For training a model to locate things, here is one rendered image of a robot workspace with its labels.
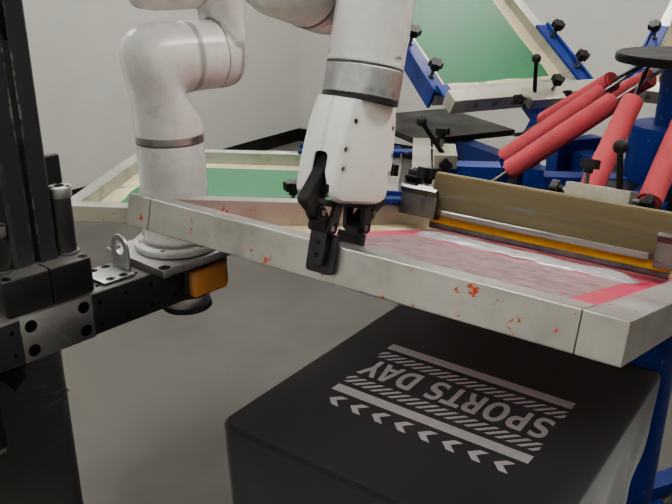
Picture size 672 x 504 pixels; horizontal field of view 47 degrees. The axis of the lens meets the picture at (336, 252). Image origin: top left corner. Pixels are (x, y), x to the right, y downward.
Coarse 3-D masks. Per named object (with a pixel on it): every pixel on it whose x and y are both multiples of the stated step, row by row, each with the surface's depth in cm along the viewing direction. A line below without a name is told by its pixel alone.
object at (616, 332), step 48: (192, 240) 85; (240, 240) 81; (288, 240) 77; (384, 288) 71; (432, 288) 68; (480, 288) 66; (528, 288) 67; (528, 336) 63; (576, 336) 61; (624, 336) 59
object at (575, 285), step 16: (560, 256) 127; (480, 272) 95; (496, 272) 97; (512, 272) 100; (528, 272) 102; (544, 272) 104; (560, 272) 107; (576, 272) 110; (624, 272) 119; (544, 288) 91; (560, 288) 93; (576, 288) 95; (592, 288) 97; (608, 288) 99; (624, 288) 101; (640, 288) 104
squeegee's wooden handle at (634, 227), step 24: (456, 192) 131; (480, 192) 129; (504, 192) 127; (528, 192) 124; (552, 192) 122; (480, 216) 129; (504, 216) 127; (528, 216) 124; (552, 216) 122; (576, 216) 120; (600, 216) 118; (624, 216) 116; (648, 216) 114; (600, 240) 118; (624, 240) 116; (648, 240) 114
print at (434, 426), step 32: (384, 352) 121; (416, 352) 121; (352, 384) 112; (384, 384) 112; (416, 384) 112; (448, 384) 112; (480, 384) 112; (512, 384) 112; (384, 416) 104; (416, 416) 104; (448, 416) 104; (480, 416) 104; (512, 416) 104; (544, 416) 104; (448, 448) 97; (480, 448) 97; (512, 448) 97
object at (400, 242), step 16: (368, 240) 109; (384, 240) 112; (400, 240) 115; (416, 240) 118; (432, 240) 121; (480, 240) 132; (416, 256) 100; (432, 256) 103; (448, 256) 105; (464, 256) 108; (480, 256) 111; (496, 256) 114
